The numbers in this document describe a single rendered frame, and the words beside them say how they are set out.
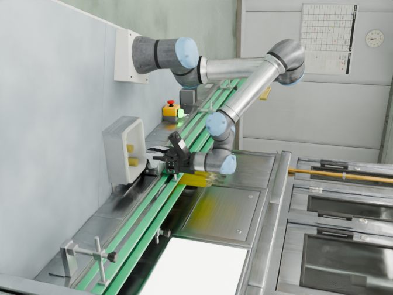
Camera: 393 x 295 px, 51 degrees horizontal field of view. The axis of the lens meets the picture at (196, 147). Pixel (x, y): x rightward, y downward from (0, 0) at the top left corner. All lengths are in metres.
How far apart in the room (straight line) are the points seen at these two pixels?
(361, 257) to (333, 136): 6.34
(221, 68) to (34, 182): 0.85
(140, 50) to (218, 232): 0.80
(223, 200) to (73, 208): 0.76
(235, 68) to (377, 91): 6.23
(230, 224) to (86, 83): 0.84
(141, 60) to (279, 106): 6.37
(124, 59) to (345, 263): 1.15
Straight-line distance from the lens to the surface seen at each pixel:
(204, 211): 1.87
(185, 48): 1.59
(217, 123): 1.42
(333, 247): 1.80
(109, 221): 1.53
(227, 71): 1.68
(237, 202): 1.93
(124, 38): 1.63
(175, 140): 1.54
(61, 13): 1.35
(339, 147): 8.12
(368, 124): 7.98
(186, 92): 2.34
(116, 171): 1.62
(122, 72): 1.62
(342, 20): 7.48
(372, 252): 1.82
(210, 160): 1.53
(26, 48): 1.22
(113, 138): 1.56
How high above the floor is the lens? 1.51
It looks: 16 degrees down
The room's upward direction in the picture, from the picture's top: 96 degrees clockwise
